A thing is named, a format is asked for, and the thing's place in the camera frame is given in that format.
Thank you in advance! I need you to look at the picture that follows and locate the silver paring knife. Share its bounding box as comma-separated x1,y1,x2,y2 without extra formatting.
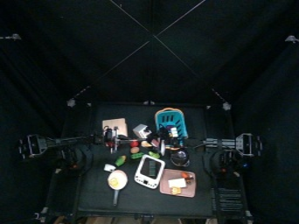
159,139,167,157

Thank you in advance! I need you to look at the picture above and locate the toy corn cob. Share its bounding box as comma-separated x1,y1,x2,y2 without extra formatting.
115,155,127,167

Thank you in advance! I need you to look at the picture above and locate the orange toy carrot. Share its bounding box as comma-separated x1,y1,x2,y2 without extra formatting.
180,171,195,182

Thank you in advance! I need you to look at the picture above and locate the white card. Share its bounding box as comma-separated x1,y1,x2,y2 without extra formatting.
167,178,188,189

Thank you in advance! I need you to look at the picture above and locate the white kitchen scale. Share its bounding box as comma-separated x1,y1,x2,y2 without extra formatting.
133,154,167,190

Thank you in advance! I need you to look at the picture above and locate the teal plastic basket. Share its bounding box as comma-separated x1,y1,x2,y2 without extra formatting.
153,107,190,142

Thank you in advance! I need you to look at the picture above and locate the black toy pot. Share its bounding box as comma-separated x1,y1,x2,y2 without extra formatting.
169,149,192,168

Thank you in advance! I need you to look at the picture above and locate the pink tray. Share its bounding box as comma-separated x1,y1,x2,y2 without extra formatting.
159,168,198,199

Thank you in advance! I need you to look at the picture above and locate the white toy toaster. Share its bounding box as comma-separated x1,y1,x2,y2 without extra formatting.
132,123,153,139

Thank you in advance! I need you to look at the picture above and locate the toy pan with fried egg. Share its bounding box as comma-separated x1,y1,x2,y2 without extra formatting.
107,169,129,207

